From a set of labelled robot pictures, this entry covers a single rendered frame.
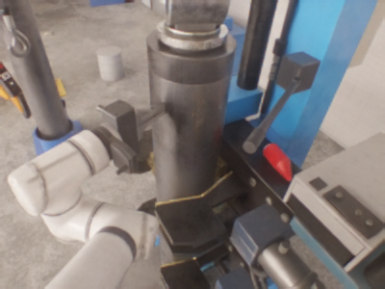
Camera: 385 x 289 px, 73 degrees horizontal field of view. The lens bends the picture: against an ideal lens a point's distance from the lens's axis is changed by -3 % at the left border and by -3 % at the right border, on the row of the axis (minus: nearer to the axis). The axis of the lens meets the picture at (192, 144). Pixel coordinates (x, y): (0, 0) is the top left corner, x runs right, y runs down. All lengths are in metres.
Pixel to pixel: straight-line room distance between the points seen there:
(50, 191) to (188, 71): 0.35
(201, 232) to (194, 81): 0.44
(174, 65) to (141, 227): 0.34
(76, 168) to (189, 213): 0.44
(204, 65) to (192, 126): 0.16
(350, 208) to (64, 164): 0.63
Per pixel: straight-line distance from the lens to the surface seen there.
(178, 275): 1.27
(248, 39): 0.99
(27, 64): 1.91
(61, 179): 0.51
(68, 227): 0.59
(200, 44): 0.60
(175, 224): 0.83
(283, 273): 0.83
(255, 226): 0.83
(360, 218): 0.74
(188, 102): 0.63
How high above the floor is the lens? 1.72
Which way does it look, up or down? 43 degrees down
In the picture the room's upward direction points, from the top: 4 degrees clockwise
